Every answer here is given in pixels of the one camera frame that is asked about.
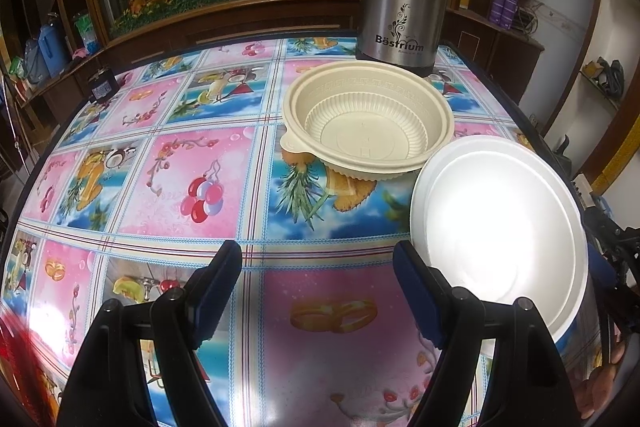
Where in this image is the pale blue jug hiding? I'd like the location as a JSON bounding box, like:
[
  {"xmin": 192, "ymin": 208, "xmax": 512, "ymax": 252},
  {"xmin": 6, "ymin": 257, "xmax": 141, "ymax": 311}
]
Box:
[{"xmin": 22, "ymin": 38, "xmax": 48, "ymax": 85}]

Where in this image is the dark tool bag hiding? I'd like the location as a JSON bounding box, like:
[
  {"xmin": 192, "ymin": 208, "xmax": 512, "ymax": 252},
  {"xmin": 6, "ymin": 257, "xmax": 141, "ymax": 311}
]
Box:
[{"xmin": 582, "ymin": 57, "xmax": 626, "ymax": 96}]

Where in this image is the small black device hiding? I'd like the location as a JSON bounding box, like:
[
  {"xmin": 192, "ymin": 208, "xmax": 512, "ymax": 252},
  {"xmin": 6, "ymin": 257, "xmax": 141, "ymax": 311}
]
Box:
[{"xmin": 87, "ymin": 66, "xmax": 118, "ymax": 102}]

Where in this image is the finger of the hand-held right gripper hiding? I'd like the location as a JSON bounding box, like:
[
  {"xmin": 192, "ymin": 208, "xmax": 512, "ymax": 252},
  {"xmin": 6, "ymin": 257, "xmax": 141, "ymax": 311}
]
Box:
[{"xmin": 585, "ymin": 204, "xmax": 640, "ymax": 295}]

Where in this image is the white foam plate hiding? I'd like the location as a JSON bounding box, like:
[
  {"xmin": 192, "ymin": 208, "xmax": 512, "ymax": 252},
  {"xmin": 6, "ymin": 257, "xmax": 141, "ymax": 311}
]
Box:
[
  {"xmin": 410, "ymin": 136, "xmax": 587, "ymax": 338},
  {"xmin": 545, "ymin": 257, "xmax": 592, "ymax": 344}
]

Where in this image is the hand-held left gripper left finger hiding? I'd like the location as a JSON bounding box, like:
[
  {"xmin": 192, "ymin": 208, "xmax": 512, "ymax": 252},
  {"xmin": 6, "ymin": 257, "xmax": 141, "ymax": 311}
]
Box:
[{"xmin": 55, "ymin": 239, "xmax": 243, "ymax": 427}]

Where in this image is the printed plastic tablecloth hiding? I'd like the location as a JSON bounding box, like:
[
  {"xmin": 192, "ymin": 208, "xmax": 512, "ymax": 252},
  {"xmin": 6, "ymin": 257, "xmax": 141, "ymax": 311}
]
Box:
[{"xmin": 0, "ymin": 34, "xmax": 608, "ymax": 427}]

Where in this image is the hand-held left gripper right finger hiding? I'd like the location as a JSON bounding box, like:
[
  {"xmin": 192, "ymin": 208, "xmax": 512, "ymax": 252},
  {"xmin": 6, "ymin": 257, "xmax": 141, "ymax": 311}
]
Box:
[{"xmin": 392, "ymin": 241, "xmax": 583, "ymax": 427}]

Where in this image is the red tasselled ornament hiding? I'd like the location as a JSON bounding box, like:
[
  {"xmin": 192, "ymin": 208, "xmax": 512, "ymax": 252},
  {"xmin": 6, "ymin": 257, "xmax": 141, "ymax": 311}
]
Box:
[{"xmin": 0, "ymin": 307, "xmax": 56, "ymax": 408}]

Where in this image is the blue plastic bottle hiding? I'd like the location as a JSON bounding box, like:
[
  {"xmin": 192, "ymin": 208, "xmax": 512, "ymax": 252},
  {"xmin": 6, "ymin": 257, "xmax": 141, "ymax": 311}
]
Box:
[{"xmin": 37, "ymin": 14, "xmax": 71, "ymax": 78}]

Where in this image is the wooden wall cabinet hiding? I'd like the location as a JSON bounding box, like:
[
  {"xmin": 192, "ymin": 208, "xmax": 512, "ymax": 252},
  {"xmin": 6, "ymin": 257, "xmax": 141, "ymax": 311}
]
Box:
[{"xmin": 0, "ymin": 0, "xmax": 546, "ymax": 148}]

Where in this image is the beige plastic bowl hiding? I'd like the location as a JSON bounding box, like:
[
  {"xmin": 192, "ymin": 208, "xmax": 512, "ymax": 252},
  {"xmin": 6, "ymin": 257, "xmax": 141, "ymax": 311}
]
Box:
[
  {"xmin": 320, "ymin": 157, "xmax": 418, "ymax": 182},
  {"xmin": 281, "ymin": 59, "xmax": 455, "ymax": 175}
]

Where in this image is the green and white bottle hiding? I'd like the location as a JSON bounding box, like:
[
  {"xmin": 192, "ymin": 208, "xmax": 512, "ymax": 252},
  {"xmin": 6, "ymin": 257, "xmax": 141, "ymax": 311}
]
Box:
[{"xmin": 72, "ymin": 12, "xmax": 98, "ymax": 55}]

